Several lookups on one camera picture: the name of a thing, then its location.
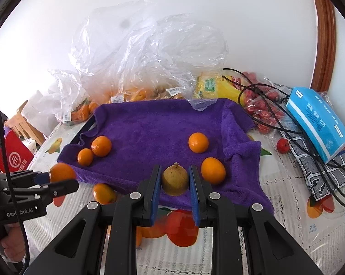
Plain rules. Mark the mandarin orange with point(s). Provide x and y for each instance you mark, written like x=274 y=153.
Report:
x=62 y=172
x=213 y=170
x=198 y=142
x=104 y=193
x=101 y=146
x=85 y=156

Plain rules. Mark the large clear bag of oranges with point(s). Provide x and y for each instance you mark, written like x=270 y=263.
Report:
x=112 y=48

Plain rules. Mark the small clear bag of oranges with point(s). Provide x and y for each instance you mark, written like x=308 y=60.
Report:
x=72 y=103

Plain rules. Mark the white plastic bag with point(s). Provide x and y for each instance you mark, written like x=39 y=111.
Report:
x=38 y=103

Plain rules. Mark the purple towel covered tray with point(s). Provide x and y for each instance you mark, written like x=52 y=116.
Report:
x=155 y=126

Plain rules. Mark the person's left hand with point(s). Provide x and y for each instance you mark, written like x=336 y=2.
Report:
x=13 y=246

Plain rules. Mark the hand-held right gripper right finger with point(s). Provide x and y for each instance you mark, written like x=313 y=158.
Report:
x=194 y=203

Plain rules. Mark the brown wooden door frame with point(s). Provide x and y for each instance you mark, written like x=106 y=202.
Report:
x=325 y=34

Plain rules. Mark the small yellow brown fruit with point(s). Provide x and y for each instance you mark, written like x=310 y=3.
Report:
x=175 y=179

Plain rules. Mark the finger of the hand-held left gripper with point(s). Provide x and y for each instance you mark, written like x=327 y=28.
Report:
x=60 y=189
x=23 y=179

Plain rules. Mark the yellow snack package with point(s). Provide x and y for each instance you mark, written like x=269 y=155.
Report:
x=212 y=87

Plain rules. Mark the blue tissue box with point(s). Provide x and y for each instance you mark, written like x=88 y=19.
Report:
x=315 y=120

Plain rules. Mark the crumpled clear plastic bag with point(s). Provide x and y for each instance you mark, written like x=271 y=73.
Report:
x=195 y=43

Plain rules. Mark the wooden chair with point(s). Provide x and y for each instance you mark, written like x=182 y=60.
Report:
x=26 y=126

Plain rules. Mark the grey checkered cloth pouch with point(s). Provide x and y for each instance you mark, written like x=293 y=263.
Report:
x=312 y=174

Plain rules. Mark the red paper bag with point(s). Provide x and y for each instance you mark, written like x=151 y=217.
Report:
x=16 y=154

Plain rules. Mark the fruit print tablecloth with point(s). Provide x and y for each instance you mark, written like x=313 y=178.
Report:
x=289 y=235

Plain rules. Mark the bag of cherry tomatoes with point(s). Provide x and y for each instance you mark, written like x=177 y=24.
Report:
x=264 y=111

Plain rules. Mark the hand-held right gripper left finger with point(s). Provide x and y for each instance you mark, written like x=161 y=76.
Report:
x=156 y=197

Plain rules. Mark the loose red tomato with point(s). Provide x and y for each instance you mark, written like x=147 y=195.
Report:
x=283 y=145

